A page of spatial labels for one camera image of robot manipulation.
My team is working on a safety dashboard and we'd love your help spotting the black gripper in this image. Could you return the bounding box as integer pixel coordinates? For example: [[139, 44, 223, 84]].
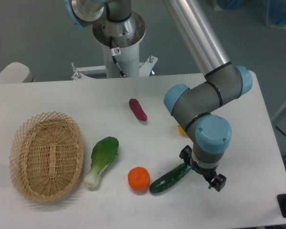
[[179, 145, 226, 191]]

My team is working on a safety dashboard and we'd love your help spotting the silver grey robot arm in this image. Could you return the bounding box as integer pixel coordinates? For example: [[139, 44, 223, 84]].
[[64, 0, 253, 194]]

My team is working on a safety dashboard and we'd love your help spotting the yellow fruit behind arm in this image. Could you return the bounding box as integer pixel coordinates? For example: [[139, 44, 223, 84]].
[[178, 125, 186, 135]]

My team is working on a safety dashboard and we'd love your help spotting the green cucumber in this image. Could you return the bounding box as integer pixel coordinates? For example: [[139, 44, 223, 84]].
[[149, 163, 191, 194]]

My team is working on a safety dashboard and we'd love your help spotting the orange round fruit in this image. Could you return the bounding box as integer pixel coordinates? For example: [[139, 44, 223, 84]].
[[128, 167, 150, 191]]

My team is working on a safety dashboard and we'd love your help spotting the purple sweet potato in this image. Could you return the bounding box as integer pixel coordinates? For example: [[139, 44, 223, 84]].
[[129, 98, 148, 122]]

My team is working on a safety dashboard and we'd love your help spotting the green bok choy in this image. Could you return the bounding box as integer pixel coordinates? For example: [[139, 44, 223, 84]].
[[83, 136, 119, 189]]

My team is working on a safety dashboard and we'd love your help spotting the woven wicker basket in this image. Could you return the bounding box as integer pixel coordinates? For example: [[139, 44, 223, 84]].
[[10, 112, 84, 202]]

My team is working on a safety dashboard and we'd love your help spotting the white chair armrest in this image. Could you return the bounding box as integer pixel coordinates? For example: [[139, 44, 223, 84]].
[[0, 62, 34, 84]]

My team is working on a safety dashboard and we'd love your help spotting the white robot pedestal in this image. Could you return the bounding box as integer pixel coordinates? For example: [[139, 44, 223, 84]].
[[71, 11, 158, 80]]

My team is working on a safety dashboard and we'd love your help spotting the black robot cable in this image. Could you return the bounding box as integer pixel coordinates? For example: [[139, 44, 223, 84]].
[[105, 2, 127, 77]]

